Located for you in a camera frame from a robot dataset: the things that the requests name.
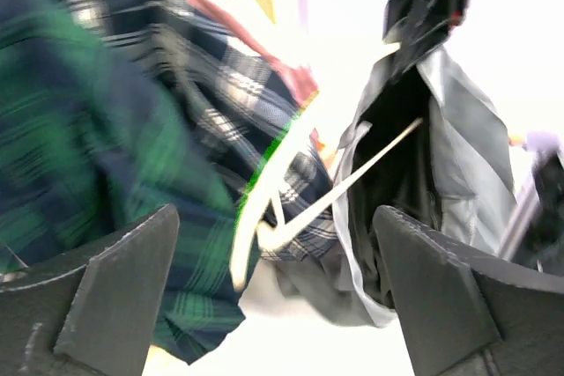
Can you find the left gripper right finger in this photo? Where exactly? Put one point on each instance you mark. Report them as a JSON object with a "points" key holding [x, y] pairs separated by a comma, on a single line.
{"points": [[465, 312]]}

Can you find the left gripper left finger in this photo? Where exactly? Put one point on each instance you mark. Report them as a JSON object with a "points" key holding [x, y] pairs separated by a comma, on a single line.
{"points": [[92, 310]]}

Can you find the pink pleated skirt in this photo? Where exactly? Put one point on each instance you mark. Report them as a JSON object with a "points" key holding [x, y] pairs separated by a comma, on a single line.
{"points": [[279, 47]]}

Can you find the cream wooden hanger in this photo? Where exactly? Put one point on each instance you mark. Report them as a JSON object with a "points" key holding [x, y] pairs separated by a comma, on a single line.
{"points": [[261, 216]]}

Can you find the grey skirt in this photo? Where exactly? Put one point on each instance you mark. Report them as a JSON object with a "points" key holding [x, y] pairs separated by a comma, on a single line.
{"points": [[447, 164]]}

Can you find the navy white plaid garment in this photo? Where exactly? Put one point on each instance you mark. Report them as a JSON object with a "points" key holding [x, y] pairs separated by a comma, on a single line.
{"points": [[234, 102]]}

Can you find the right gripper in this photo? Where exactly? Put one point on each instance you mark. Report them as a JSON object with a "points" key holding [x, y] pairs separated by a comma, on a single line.
{"points": [[420, 26]]}

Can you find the green navy plaid garment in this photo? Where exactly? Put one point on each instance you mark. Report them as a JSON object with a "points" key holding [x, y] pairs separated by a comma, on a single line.
{"points": [[95, 133]]}

